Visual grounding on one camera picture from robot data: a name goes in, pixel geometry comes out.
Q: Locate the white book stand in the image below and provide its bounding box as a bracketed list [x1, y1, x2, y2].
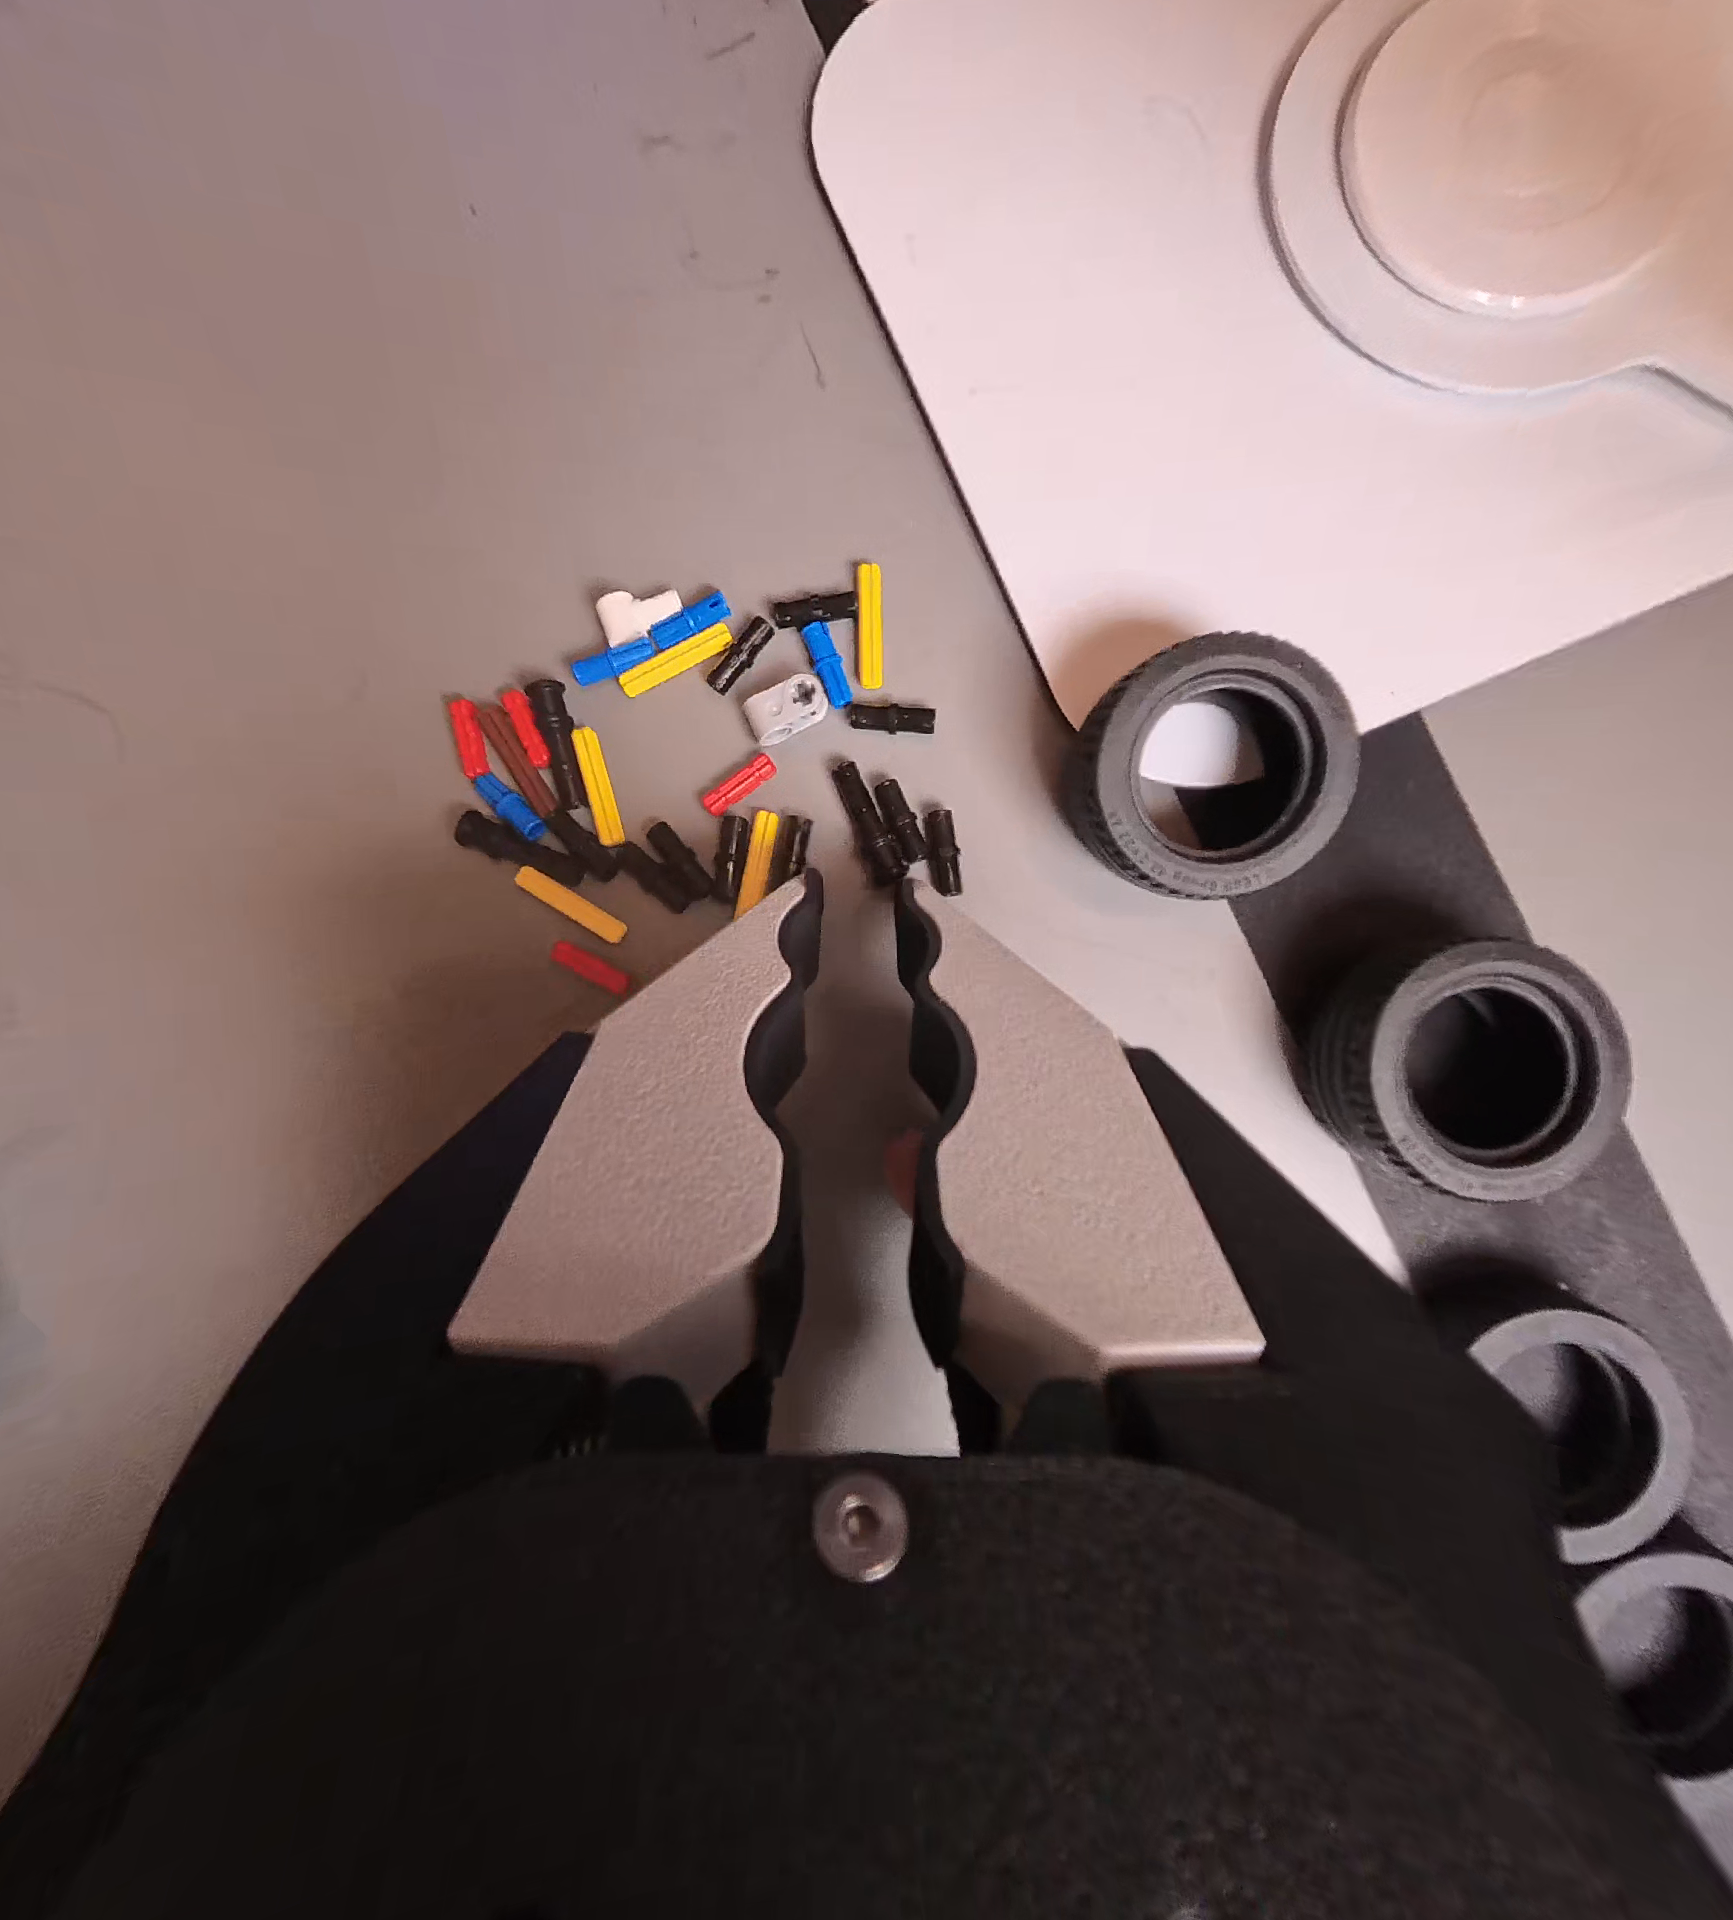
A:
[809, 0, 1733, 734]

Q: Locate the pile of small lego pins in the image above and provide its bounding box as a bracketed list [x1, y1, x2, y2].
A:
[446, 562, 964, 995]

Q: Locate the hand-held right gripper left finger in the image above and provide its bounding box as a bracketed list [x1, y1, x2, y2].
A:
[446, 865, 826, 1390]

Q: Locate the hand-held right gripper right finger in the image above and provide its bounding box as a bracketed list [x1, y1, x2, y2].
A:
[891, 878, 1269, 1390]

